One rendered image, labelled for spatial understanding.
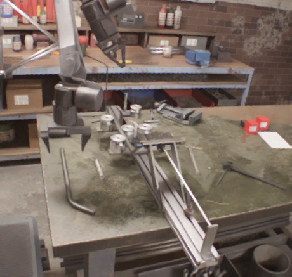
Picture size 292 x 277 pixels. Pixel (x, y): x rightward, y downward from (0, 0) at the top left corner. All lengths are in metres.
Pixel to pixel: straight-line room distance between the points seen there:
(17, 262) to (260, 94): 3.53
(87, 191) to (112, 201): 0.09
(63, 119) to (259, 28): 3.33
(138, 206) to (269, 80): 3.57
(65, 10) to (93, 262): 0.74
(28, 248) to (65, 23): 1.10
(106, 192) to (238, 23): 3.10
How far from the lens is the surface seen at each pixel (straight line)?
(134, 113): 1.45
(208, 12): 3.59
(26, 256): 1.65
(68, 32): 0.96
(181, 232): 0.84
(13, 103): 2.55
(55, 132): 1.26
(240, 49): 3.92
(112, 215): 0.90
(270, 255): 1.98
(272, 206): 1.07
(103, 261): 1.00
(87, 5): 0.94
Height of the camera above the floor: 1.48
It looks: 28 degrees down
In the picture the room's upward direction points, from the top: 7 degrees clockwise
